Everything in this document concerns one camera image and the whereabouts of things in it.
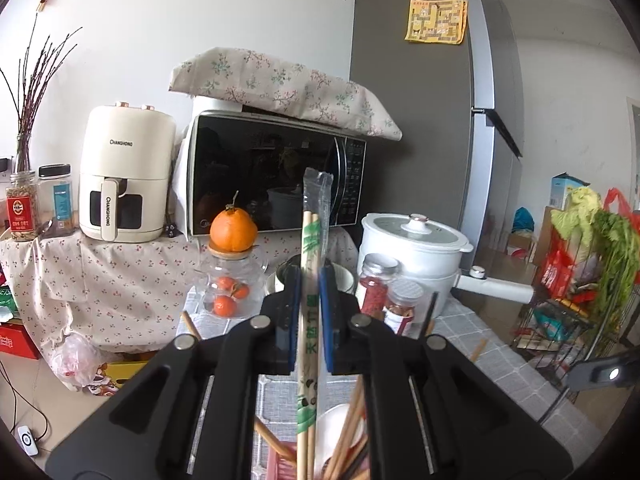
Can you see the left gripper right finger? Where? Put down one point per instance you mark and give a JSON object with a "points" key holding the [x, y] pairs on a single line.
{"points": [[331, 317]]}

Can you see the cream air fryer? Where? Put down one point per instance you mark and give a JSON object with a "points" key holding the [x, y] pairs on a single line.
{"points": [[125, 168]]}

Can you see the short labelled snack jar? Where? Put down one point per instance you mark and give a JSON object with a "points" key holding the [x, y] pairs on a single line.
{"points": [[403, 297]]}

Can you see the floral cloth on microwave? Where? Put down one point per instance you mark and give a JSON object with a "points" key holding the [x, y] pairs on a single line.
{"points": [[262, 81]]}

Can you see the black chopstick gold band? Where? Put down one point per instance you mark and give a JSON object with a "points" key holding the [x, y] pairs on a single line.
{"points": [[429, 315]]}

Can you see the wooden chopstick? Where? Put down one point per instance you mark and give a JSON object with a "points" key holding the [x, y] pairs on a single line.
{"points": [[478, 350]]}

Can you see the disposable chopsticks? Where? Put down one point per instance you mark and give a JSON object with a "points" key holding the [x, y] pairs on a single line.
{"points": [[316, 207]]}

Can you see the tall red-filled jar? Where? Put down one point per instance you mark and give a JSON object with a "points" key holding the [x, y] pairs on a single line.
{"points": [[376, 273]]}

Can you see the glass jar with tangerines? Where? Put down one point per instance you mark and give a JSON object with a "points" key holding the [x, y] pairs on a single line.
{"points": [[249, 267]]}

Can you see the yellow paper on fridge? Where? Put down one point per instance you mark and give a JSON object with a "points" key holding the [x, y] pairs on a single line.
{"points": [[437, 21]]}

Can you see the red labelled nut jar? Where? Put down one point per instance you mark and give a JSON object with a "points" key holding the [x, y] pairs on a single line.
{"points": [[22, 206]]}

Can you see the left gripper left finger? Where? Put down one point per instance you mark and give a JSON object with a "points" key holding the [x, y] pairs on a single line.
{"points": [[292, 291]]}

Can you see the floral table cloth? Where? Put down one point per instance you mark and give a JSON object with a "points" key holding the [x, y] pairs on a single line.
{"points": [[118, 298]]}

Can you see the small orange tangerines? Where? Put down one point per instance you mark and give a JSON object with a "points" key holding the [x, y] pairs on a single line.
{"points": [[229, 294]]}

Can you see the grey quilted table cloth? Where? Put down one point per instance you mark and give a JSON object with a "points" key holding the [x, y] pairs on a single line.
{"points": [[464, 329]]}

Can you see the pink perforated utensil basket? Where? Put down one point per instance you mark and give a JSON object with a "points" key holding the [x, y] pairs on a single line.
{"points": [[280, 459]]}

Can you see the white electric cooking pot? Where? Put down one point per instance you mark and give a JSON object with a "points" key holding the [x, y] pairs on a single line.
{"points": [[431, 253]]}

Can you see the red box on floor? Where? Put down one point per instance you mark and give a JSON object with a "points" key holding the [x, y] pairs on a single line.
{"points": [[15, 340]]}

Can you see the white bowl with green knob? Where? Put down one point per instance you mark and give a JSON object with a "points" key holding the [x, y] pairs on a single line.
{"points": [[345, 280]]}

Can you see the grey refrigerator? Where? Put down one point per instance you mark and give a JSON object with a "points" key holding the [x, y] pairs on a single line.
{"points": [[460, 112]]}

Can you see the dry branches in jar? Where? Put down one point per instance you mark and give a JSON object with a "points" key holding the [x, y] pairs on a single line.
{"points": [[35, 70]]}

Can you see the large orange on jar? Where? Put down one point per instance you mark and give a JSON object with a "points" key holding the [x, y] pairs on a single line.
{"points": [[233, 230]]}

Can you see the wire rack with vegetables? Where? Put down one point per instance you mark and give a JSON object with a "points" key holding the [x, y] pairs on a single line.
{"points": [[587, 277]]}

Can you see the black microwave oven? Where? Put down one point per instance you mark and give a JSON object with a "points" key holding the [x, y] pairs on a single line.
{"points": [[257, 162]]}

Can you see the blue labelled clear jar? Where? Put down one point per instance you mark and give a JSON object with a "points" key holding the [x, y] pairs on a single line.
{"points": [[56, 195]]}

